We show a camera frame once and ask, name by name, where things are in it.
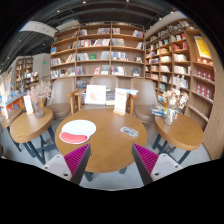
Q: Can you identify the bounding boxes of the large wooden back bookshelf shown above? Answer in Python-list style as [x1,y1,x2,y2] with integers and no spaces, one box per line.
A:
[50,21,145,85]

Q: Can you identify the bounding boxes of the yellow framed poster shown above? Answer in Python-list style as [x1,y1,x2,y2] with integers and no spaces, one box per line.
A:
[194,36,211,59]

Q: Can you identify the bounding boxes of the round wooden table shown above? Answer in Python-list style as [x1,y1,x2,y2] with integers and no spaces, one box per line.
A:
[9,107,55,166]
[55,109,147,173]
[152,112,205,165]

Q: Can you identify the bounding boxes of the small transparent computer mouse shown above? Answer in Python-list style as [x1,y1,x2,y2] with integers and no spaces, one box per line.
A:
[120,127,139,137]

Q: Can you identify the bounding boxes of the glass vase dried pink flowers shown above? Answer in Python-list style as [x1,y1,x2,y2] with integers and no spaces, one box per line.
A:
[27,82,51,118]

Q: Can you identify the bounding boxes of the beige right armchair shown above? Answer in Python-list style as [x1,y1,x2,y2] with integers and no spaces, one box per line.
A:
[129,77,160,124]

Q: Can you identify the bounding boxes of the small white card left table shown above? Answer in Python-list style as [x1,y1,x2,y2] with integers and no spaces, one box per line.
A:
[23,95,34,115]

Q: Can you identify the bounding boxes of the white picture board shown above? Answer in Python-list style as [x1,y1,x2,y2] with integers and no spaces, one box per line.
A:
[85,85,106,105]

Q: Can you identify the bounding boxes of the beige armchair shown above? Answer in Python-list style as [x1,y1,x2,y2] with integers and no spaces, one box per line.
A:
[129,77,160,124]
[90,75,119,90]
[47,77,75,119]

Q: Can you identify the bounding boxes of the round wooden centre table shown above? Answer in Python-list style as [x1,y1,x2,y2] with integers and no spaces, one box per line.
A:
[55,109,147,173]

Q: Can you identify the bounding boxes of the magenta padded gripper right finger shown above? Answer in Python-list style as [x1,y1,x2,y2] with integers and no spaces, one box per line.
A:
[131,143,184,186]

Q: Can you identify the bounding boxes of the low display table far left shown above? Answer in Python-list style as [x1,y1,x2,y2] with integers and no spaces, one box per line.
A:
[0,93,26,116]

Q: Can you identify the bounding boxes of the round wooden left table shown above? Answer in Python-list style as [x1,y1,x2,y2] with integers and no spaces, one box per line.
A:
[9,107,55,166]

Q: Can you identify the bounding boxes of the white upright sign card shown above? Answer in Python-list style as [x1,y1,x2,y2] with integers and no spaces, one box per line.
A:
[113,88,127,115]

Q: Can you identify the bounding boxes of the white mouse pad red rest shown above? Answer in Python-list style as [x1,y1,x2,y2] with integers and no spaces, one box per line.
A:
[59,120,96,144]

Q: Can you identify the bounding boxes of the glass vase dried white flowers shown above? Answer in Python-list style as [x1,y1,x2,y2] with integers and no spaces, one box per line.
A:
[162,89,188,126]

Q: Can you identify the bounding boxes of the beige middle armchair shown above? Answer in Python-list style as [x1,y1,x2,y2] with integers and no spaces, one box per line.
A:
[90,75,119,90]

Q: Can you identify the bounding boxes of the stack of books on chair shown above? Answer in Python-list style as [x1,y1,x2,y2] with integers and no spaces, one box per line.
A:
[151,105,168,117]

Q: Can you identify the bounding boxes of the wooden right wall bookshelf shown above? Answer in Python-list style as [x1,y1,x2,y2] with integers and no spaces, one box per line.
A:
[145,16,224,159]

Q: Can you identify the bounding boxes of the round wooden right table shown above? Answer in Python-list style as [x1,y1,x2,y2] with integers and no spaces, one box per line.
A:
[152,112,205,165]

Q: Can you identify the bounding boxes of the beige left armchair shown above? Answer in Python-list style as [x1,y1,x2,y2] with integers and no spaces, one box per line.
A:
[47,77,75,119]

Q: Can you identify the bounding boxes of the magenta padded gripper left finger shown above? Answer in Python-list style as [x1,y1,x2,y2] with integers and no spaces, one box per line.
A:
[41,143,92,186]

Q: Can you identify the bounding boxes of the distant left wooden bookshelf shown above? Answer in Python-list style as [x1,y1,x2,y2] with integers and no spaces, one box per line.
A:
[15,57,39,92]

